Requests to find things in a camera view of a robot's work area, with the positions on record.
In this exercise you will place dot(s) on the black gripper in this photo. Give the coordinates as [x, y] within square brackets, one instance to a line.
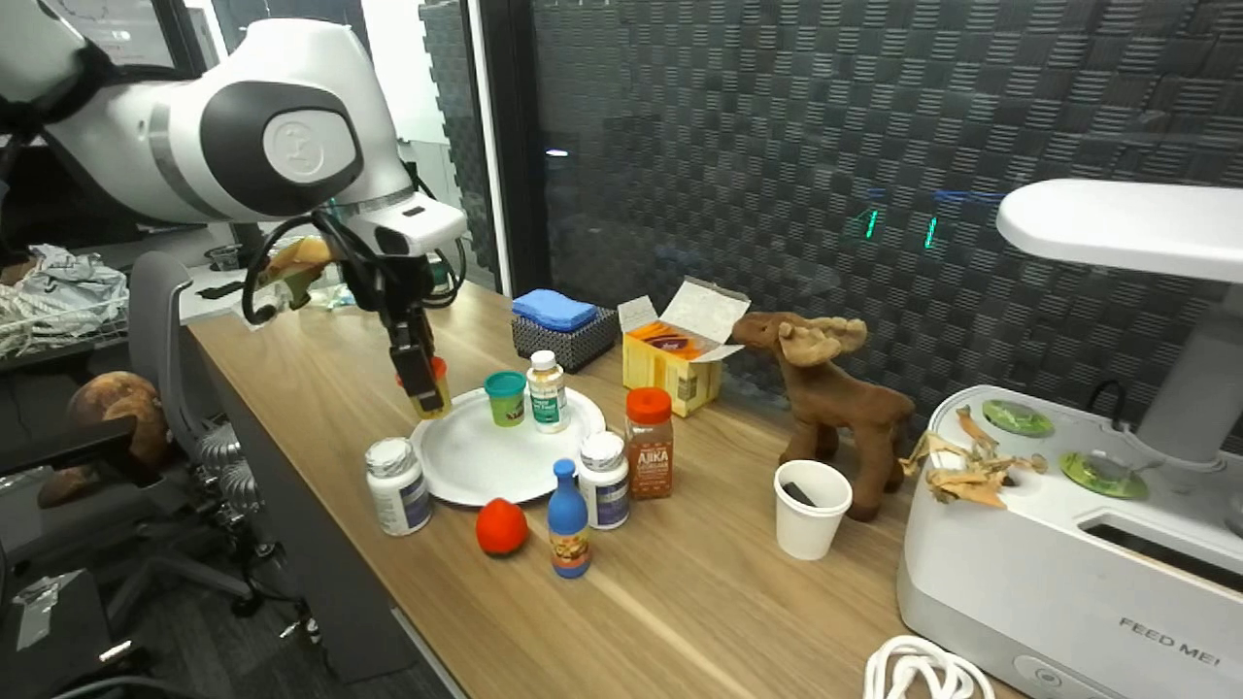
[388, 284]

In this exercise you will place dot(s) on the teal lid dough tub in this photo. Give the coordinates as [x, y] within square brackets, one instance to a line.
[506, 395]

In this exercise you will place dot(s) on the small green label pill bottle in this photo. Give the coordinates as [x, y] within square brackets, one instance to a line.
[546, 395]

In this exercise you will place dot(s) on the blue toy bottle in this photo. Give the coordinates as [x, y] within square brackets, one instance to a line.
[568, 511]

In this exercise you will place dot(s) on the white pill bottle dark label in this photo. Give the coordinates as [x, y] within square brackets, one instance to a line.
[604, 492]

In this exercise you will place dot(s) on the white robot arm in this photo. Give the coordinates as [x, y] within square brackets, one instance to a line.
[158, 140]

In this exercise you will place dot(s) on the white paper plate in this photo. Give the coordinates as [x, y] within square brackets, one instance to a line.
[497, 459]

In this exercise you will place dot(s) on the large blue label pill bottle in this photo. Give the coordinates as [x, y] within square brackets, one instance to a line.
[397, 497]

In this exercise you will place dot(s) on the blue folded cloth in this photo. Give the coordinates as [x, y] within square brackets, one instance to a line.
[554, 308]

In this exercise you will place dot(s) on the grey woven box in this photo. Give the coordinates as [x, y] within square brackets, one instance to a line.
[575, 348]

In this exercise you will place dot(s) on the red toy ball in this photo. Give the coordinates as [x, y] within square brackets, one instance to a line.
[504, 530]

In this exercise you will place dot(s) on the open yellow cardboard box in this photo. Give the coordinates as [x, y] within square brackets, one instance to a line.
[665, 369]

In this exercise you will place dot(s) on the grey office chair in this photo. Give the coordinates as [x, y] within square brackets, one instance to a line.
[158, 336]

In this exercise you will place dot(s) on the round brown plush toy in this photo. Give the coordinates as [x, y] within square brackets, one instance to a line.
[119, 404]

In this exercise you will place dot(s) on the crumpled cloth pile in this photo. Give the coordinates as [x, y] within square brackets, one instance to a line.
[61, 296]

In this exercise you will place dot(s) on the white foam cup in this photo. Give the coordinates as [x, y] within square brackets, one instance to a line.
[814, 511]

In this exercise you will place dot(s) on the brown moose plush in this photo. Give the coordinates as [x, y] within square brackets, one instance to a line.
[839, 401]

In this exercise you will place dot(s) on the dried plant pieces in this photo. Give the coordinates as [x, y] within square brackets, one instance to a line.
[966, 467]

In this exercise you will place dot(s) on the green pod disc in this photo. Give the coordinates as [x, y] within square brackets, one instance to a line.
[1103, 473]
[1020, 415]

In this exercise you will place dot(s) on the white countertop appliance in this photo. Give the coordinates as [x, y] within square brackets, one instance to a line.
[1033, 568]

